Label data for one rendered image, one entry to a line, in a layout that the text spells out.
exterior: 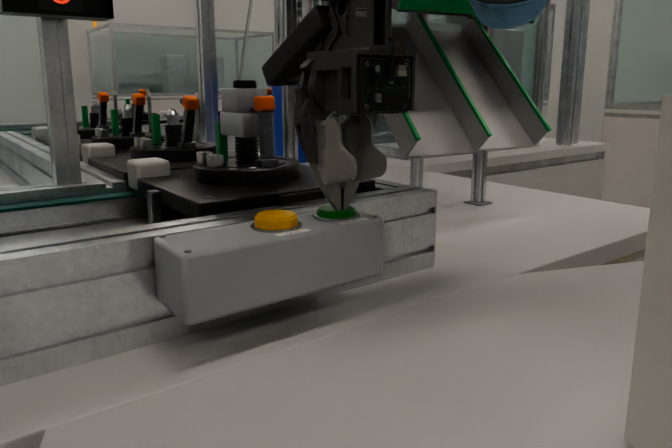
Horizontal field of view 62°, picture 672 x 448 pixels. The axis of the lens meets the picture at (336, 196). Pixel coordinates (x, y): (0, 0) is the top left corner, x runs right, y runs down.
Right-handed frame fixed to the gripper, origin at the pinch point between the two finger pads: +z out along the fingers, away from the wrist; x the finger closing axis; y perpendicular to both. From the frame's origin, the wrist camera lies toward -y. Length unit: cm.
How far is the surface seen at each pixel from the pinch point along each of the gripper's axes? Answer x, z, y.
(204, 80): 43, -12, -128
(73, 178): -17.0, 1.2, -35.0
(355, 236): -0.3, 3.4, 3.5
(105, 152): -8, 0, -54
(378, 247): 2.7, 5.0, 3.5
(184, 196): -10.2, 1.1, -13.9
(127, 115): 1, -5, -71
